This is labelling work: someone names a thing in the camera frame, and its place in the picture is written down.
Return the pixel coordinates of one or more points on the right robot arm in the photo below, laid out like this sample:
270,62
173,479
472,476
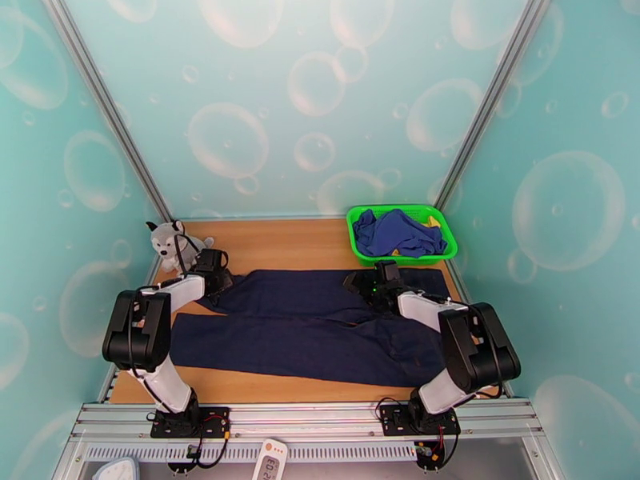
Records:
445,393

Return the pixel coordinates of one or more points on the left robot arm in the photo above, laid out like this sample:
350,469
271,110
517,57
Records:
155,378

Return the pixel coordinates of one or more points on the green plastic basket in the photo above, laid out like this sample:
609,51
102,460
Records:
400,260

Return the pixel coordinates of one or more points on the yellow cloth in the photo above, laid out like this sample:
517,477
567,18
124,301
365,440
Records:
432,222

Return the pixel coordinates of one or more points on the aluminium corner post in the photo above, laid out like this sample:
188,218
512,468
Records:
492,98
107,108

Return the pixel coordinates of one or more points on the dark blue denim trousers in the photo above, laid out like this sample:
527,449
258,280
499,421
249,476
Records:
300,343

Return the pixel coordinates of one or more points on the aluminium frame rail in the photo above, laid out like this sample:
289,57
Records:
310,418

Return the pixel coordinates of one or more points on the grey husky plush toy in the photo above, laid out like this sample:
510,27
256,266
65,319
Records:
172,248

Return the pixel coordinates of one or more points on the white rounded device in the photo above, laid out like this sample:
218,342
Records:
117,469

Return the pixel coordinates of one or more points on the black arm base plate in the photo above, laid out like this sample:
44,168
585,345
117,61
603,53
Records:
395,423
215,418

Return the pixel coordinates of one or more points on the crumpled blue garment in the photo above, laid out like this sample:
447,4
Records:
395,236

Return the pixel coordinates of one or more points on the white digital timer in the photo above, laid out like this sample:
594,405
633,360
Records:
270,461

